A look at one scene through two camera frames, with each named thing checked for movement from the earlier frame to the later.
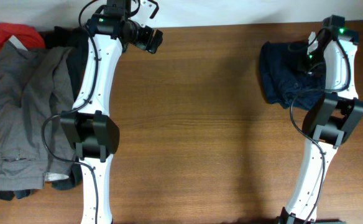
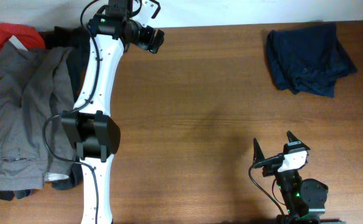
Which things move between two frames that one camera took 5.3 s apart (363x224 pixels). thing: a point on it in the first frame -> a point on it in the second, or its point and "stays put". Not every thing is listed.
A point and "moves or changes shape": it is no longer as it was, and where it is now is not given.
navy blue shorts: (285, 80) moves or changes shape
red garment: (27, 35) stays put
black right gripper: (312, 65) -> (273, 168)
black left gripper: (144, 42) stays put
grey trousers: (29, 87) stays put
